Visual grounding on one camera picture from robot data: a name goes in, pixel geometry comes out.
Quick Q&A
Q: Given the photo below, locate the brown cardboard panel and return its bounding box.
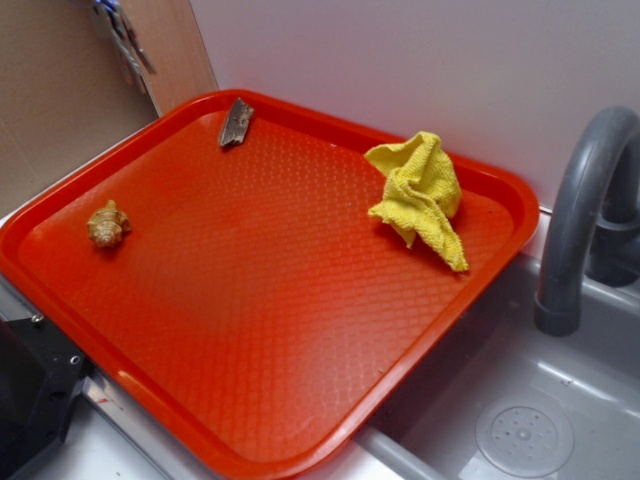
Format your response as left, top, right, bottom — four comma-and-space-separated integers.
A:
1, 1, 218, 215

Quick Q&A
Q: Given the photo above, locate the yellow crumpled cloth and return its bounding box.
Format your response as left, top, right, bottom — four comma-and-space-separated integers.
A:
364, 131, 470, 273

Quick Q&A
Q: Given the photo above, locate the brown wood bark piece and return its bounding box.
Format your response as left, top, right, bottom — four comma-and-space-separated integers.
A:
219, 97, 255, 148

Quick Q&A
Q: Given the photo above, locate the tan spiral seashell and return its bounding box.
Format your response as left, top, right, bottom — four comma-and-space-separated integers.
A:
87, 200, 131, 248

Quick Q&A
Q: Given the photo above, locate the red plastic tray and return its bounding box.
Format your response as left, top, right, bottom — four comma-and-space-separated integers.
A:
1, 90, 539, 479

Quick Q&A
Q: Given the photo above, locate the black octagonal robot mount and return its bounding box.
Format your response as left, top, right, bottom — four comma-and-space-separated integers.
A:
1, 314, 90, 479

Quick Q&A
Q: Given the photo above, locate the grey toy sink basin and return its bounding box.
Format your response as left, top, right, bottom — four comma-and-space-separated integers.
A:
349, 252, 640, 480

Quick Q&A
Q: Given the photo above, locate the grey toy faucet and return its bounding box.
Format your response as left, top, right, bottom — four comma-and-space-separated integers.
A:
534, 106, 639, 337

